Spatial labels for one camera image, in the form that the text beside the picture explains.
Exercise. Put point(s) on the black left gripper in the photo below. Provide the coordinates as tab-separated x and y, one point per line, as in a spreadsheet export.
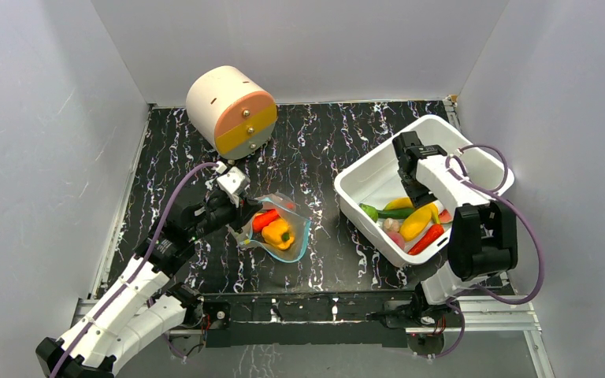
247	208

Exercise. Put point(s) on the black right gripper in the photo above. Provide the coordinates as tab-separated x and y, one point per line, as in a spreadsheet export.
413	183

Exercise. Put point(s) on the yellow bell pepper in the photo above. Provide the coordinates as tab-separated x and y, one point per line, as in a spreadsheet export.
279	234

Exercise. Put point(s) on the clear blue zip bag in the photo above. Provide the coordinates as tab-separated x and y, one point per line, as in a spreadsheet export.
288	211

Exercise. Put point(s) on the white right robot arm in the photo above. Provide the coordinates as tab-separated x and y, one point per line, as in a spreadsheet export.
481	240

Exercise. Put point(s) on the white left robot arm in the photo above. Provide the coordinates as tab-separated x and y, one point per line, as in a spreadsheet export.
123	321

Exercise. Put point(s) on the white plastic bin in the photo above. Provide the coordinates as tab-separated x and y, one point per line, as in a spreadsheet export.
374	180

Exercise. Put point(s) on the long yellow banana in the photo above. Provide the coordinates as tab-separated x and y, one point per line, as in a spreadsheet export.
401	203

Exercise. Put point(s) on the yellow mango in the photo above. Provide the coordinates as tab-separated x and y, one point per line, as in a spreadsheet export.
417	222

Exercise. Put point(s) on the green cucumber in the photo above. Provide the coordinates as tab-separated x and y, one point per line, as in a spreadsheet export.
376	214

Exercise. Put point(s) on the watermelon slice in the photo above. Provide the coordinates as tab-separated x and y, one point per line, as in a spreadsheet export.
445	217

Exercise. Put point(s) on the beige garlic bulb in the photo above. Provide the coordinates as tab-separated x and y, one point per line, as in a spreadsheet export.
391	225

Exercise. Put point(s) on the red chili pepper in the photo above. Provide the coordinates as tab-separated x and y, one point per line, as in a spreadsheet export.
433	233

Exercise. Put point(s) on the pink peach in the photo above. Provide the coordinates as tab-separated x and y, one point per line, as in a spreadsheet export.
397	239

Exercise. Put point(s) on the round pastel drawer cabinet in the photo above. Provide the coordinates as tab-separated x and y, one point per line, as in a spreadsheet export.
234	114

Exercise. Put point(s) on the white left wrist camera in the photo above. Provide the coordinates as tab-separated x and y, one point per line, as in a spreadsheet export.
232	181

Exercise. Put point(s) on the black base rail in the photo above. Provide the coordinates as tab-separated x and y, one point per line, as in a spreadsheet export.
394	318

